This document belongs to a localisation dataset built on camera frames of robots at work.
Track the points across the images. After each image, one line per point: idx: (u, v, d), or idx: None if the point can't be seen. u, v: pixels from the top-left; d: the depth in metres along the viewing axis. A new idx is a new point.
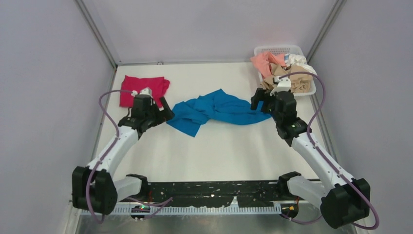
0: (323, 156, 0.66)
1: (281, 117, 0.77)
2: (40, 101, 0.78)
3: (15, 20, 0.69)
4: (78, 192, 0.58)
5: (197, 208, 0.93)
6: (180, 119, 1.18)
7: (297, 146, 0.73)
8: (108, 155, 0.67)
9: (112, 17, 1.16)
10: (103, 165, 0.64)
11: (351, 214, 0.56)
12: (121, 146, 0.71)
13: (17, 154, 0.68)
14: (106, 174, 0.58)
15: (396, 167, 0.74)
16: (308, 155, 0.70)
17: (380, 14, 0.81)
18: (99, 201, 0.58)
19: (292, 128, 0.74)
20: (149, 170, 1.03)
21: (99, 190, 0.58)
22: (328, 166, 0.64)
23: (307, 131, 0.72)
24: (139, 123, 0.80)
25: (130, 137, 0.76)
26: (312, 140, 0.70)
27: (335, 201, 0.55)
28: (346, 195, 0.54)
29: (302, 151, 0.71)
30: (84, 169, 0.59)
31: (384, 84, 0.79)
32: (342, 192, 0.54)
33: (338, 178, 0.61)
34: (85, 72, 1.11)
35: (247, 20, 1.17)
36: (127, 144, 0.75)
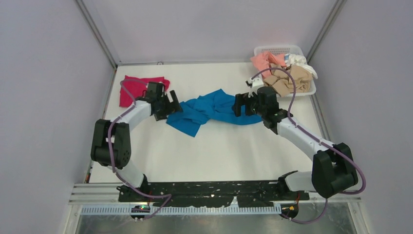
0: (304, 131, 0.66)
1: (265, 107, 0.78)
2: (39, 101, 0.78)
3: (15, 21, 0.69)
4: (98, 141, 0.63)
5: (197, 208, 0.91)
6: (180, 119, 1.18)
7: (283, 133, 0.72)
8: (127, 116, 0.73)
9: (112, 17, 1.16)
10: (122, 121, 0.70)
11: (339, 181, 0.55)
12: (137, 112, 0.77)
13: (18, 155, 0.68)
14: (125, 125, 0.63)
15: (394, 167, 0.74)
16: (294, 138, 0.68)
17: (379, 15, 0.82)
18: (117, 150, 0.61)
19: (275, 116, 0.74)
20: (149, 170, 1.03)
21: (119, 138, 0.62)
22: (309, 138, 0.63)
23: (289, 116, 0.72)
24: (153, 99, 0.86)
25: (145, 108, 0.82)
26: (294, 121, 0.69)
27: (320, 166, 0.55)
28: (328, 159, 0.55)
29: (289, 135, 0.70)
30: (105, 122, 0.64)
31: (383, 85, 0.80)
32: (325, 156, 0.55)
33: (319, 146, 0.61)
34: (85, 73, 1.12)
35: (248, 19, 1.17)
36: (142, 113, 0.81)
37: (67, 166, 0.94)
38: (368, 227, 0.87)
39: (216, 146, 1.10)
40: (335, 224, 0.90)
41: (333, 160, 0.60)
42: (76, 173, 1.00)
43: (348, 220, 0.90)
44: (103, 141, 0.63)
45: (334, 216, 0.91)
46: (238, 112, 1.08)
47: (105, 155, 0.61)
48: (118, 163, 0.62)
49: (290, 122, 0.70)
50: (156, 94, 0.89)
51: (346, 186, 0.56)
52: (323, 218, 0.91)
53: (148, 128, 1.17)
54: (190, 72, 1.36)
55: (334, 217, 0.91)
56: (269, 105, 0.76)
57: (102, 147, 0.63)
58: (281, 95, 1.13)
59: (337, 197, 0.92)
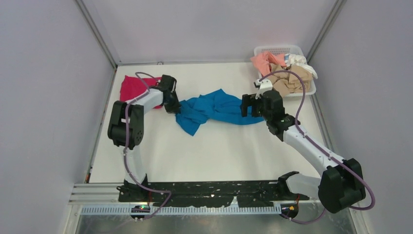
0: (312, 142, 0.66)
1: (271, 113, 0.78)
2: (39, 101, 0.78)
3: (15, 22, 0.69)
4: (114, 120, 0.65)
5: (197, 208, 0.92)
6: (181, 117, 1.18)
7: (289, 141, 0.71)
8: (142, 99, 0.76)
9: (112, 17, 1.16)
10: (138, 103, 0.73)
11: (347, 197, 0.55)
12: (152, 98, 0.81)
13: (18, 155, 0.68)
14: (141, 108, 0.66)
15: (393, 168, 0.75)
16: (301, 147, 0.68)
17: (379, 15, 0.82)
18: (132, 130, 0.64)
19: (282, 124, 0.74)
20: (149, 169, 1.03)
21: (135, 118, 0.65)
22: (317, 151, 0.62)
23: (295, 124, 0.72)
24: (165, 88, 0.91)
25: (159, 95, 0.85)
26: (302, 131, 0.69)
27: (329, 183, 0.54)
28: (339, 177, 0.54)
29: (295, 144, 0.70)
30: (123, 103, 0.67)
31: (384, 85, 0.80)
32: (336, 174, 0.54)
33: (329, 161, 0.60)
34: (85, 73, 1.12)
35: (247, 19, 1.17)
36: (156, 99, 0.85)
37: (66, 167, 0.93)
38: (368, 227, 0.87)
39: (216, 146, 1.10)
40: (335, 224, 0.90)
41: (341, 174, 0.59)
42: (76, 174, 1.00)
43: (348, 220, 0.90)
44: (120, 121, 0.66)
45: (334, 216, 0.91)
46: (244, 112, 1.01)
47: (121, 133, 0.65)
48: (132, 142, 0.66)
49: (298, 132, 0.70)
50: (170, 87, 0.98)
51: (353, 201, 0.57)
52: (323, 218, 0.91)
53: (148, 128, 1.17)
54: (190, 72, 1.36)
55: (334, 217, 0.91)
56: (275, 111, 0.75)
57: (119, 126, 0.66)
58: (282, 96, 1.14)
59: None
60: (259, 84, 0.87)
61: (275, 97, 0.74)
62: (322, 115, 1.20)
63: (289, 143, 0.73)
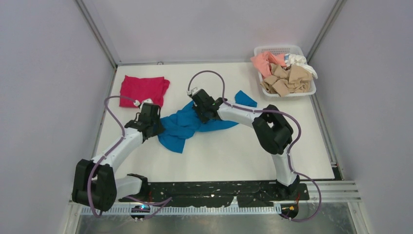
0: (239, 108, 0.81)
1: (202, 106, 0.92)
2: (39, 102, 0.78)
3: (15, 23, 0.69)
4: (79, 185, 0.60)
5: (197, 208, 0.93)
6: (164, 135, 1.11)
7: (225, 115, 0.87)
8: (113, 152, 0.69)
9: (112, 18, 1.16)
10: (107, 161, 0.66)
11: (279, 135, 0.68)
12: (125, 146, 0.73)
13: (16, 157, 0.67)
14: (109, 169, 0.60)
15: (394, 168, 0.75)
16: (234, 116, 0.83)
17: (379, 15, 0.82)
18: (98, 196, 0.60)
19: (214, 106, 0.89)
20: (148, 170, 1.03)
21: (101, 183, 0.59)
22: (245, 112, 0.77)
23: (224, 102, 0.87)
24: (145, 125, 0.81)
25: (136, 138, 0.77)
26: (229, 103, 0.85)
27: (260, 130, 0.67)
28: (264, 121, 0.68)
29: (230, 116, 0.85)
30: (88, 163, 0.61)
31: (384, 85, 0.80)
32: (261, 121, 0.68)
33: (254, 114, 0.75)
34: (85, 72, 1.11)
35: (247, 19, 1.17)
36: (132, 144, 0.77)
37: (66, 167, 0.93)
38: (369, 228, 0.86)
39: (217, 146, 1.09)
40: (335, 224, 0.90)
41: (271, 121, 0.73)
42: None
43: (349, 220, 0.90)
44: (84, 184, 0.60)
45: (334, 216, 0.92)
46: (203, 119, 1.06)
47: (86, 199, 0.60)
48: (99, 205, 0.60)
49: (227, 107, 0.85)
50: (151, 118, 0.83)
51: (287, 137, 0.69)
52: (323, 218, 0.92)
53: None
54: (190, 72, 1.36)
55: (334, 217, 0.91)
56: (204, 102, 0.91)
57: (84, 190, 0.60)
58: (281, 95, 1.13)
59: (337, 197, 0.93)
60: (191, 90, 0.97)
61: (199, 92, 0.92)
62: (320, 116, 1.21)
63: (226, 116, 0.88)
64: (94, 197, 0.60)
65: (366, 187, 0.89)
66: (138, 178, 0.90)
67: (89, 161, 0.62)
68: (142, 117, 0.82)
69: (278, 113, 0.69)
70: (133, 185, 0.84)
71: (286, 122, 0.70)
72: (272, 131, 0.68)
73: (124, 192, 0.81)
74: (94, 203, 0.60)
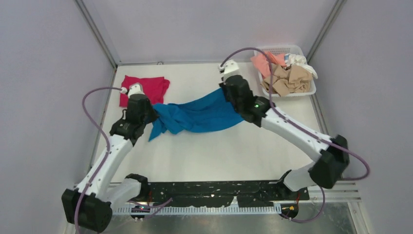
0: (294, 125, 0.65)
1: (240, 102, 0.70)
2: (39, 102, 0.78)
3: (15, 22, 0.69)
4: (70, 214, 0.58)
5: (197, 208, 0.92)
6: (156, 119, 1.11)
7: (268, 126, 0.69)
8: (99, 174, 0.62)
9: (112, 18, 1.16)
10: (93, 186, 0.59)
11: (337, 173, 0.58)
12: (113, 161, 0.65)
13: (17, 157, 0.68)
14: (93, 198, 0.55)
15: (394, 168, 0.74)
16: (282, 131, 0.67)
17: (379, 15, 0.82)
18: (90, 223, 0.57)
19: (256, 109, 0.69)
20: (149, 170, 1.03)
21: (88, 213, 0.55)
22: (305, 136, 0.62)
23: (272, 107, 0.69)
24: (132, 128, 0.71)
25: (124, 146, 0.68)
26: (281, 114, 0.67)
27: (326, 167, 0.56)
28: (332, 159, 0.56)
29: (275, 129, 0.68)
30: (73, 193, 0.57)
31: (383, 84, 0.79)
32: (330, 157, 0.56)
33: (318, 143, 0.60)
34: (85, 72, 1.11)
35: (247, 19, 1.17)
36: (122, 154, 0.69)
37: (66, 167, 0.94)
38: (368, 228, 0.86)
39: (217, 146, 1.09)
40: (335, 224, 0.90)
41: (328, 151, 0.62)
42: (76, 174, 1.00)
43: (349, 220, 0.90)
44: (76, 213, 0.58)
45: (334, 216, 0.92)
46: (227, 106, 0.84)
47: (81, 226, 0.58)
48: (94, 228, 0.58)
49: (278, 116, 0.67)
50: (138, 116, 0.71)
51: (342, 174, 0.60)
52: (323, 218, 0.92)
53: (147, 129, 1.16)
54: (190, 72, 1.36)
55: (334, 217, 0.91)
56: (242, 96, 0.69)
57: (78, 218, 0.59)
58: (281, 95, 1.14)
59: (338, 197, 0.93)
60: (223, 68, 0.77)
61: (238, 80, 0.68)
62: (320, 115, 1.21)
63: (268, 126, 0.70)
64: (87, 222, 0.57)
65: (366, 187, 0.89)
66: (136, 181, 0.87)
67: (75, 190, 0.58)
68: (130, 115, 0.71)
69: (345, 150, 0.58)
70: (132, 190, 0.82)
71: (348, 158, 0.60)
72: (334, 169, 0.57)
73: (124, 199, 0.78)
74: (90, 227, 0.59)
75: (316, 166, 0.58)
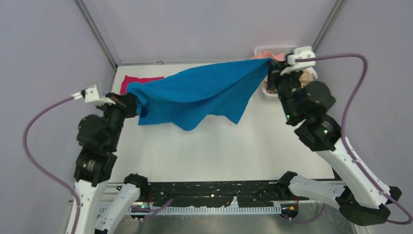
0: (360, 166, 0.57)
1: (308, 121, 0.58)
2: (39, 102, 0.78)
3: (15, 22, 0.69)
4: None
5: (197, 208, 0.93)
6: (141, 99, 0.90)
7: (325, 155, 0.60)
8: (77, 230, 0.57)
9: (112, 18, 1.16)
10: None
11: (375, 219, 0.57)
12: (88, 211, 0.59)
13: (18, 157, 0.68)
14: None
15: (394, 168, 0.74)
16: (340, 167, 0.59)
17: (379, 15, 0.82)
18: None
19: (324, 135, 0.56)
20: (148, 171, 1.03)
21: None
22: (368, 184, 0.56)
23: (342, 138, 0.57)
24: (98, 166, 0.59)
25: (97, 191, 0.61)
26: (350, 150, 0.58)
27: (374, 218, 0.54)
28: (387, 213, 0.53)
29: (332, 162, 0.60)
30: None
31: (384, 84, 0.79)
32: (386, 212, 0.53)
33: (379, 195, 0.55)
34: (85, 72, 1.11)
35: (248, 19, 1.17)
36: (97, 198, 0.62)
37: (66, 167, 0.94)
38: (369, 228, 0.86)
39: (217, 146, 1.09)
40: (335, 224, 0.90)
41: None
42: None
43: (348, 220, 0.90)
44: None
45: (334, 216, 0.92)
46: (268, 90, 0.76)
47: None
48: None
49: (346, 152, 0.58)
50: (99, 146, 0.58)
51: None
52: (323, 217, 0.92)
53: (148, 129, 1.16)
54: None
55: (334, 217, 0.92)
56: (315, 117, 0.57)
57: None
58: None
59: None
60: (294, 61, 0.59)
61: (326, 102, 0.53)
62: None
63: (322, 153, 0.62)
64: None
65: None
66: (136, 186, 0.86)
67: None
68: (88, 147, 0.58)
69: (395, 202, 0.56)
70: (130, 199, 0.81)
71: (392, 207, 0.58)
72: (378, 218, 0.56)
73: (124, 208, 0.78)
74: None
75: (362, 212, 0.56)
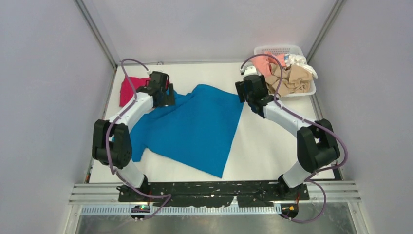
0: (288, 111, 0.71)
1: (252, 95, 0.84)
2: (39, 102, 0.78)
3: (15, 21, 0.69)
4: (98, 142, 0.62)
5: (197, 208, 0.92)
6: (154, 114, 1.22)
7: (271, 116, 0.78)
8: (127, 113, 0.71)
9: (112, 17, 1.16)
10: (122, 120, 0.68)
11: (323, 155, 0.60)
12: (138, 108, 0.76)
13: (18, 158, 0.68)
14: (124, 126, 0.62)
15: (394, 165, 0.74)
16: (279, 118, 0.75)
17: (379, 14, 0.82)
18: (116, 152, 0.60)
19: (262, 101, 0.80)
20: (149, 170, 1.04)
21: (117, 141, 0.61)
22: (292, 117, 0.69)
23: (274, 100, 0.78)
24: (156, 89, 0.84)
25: (146, 102, 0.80)
26: (299, 116, 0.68)
27: (304, 142, 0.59)
28: (311, 134, 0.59)
29: (275, 117, 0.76)
30: (104, 123, 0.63)
31: (384, 84, 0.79)
32: (308, 131, 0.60)
33: (303, 123, 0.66)
34: (85, 71, 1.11)
35: (248, 18, 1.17)
36: (143, 107, 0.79)
37: (67, 168, 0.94)
38: (369, 228, 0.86)
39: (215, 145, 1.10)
40: (335, 224, 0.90)
41: (317, 136, 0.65)
42: (75, 173, 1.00)
43: (349, 220, 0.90)
44: (103, 142, 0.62)
45: (334, 216, 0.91)
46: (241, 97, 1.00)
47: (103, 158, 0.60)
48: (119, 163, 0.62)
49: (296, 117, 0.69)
50: (159, 84, 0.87)
51: (329, 161, 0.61)
52: (323, 218, 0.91)
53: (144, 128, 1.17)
54: (190, 73, 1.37)
55: (334, 217, 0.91)
56: (255, 91, 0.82)
57: (102, 147, 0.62)
58: (281, 96, 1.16)
59: (337, 197, 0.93)
60: None
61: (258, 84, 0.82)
62: (317, 111, 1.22)
63: (270, 117, 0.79)
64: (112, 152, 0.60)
65: (366, 186, 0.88)
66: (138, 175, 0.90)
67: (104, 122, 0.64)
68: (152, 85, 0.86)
69: (329, 134, 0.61)
70: (136, 178, 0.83)
71: (334, 143, 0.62)
72: (317, 148, 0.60)
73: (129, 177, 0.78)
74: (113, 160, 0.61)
75: (299, 145, 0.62)
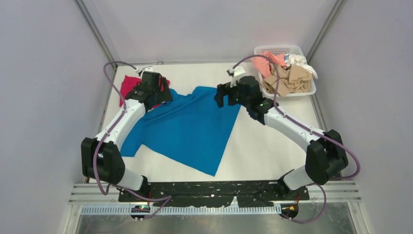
0: (291, 120, 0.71)
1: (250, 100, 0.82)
2: (39, 102, 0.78)
3: (15, 21, 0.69)
4: (88, 162, 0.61)
5: (197, 208, 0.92)
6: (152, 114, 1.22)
7: (271, 123, 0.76)
8: (116, 128, 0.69)
9: (112, 17, 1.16)
10: (111, 137, 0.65)
11: (332, 167, 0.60)
12: (129, 117, 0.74)
13: (18, 157, 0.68)
14: (113, 146, 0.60)
15: (394, 165, 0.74)
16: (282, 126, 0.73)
17: (379, 14, 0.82)
18: (106, 171, 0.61)
19: (262, 107, 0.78)
20: (149, 170, 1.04)
21: (106, 162, 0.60)
22: (300, 128, 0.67)
23: (275, 106, 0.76)
24: (147, 94, 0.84)
25: (137, 110, 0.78)
26: (307, 127, 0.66)
27: (314, 157, 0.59)
28: (321, 148, 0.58)
29: (276, 125, 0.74)
30: (92, 141, 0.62)
31: (384, 84, 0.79)
32: (318, 146, 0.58)
33: (311, 135, 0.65)
34: (85, 71, 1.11)
35: (248, 18, 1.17)
36: (134, 116, 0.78)
37: (66, 168, 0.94)
38: (368, 227, 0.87)
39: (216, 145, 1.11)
40: (335, 224, 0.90)
41: (325, 146, 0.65)
42: (75, 174, 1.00)
43: (349, 220, 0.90)
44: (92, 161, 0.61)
45: (334, 216, 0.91)
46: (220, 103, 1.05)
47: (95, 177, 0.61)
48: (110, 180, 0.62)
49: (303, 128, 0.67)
50: (151, 87, 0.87)
51: (339, 170, 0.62)
52: (323, 217, 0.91)
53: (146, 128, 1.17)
54: (190, 73, 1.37)
55: (334, 217, 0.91)
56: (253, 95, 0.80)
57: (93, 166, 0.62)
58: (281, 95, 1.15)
59: (337, 197, 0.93)
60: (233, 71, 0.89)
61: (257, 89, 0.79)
62: (317, 111, 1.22)
63: (271, 124, 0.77)
64: (103, 172, 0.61)
65: (366, 186, 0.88)
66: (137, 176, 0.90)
67: (93, 140, 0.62)
68: (143, 88, 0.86)
69: (340, 147, 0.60)
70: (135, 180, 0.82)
71: (344, 154, 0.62)
72: (327, 162, 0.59)
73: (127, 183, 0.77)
74: (104, 178, 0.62)
75: (308, 157, 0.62)
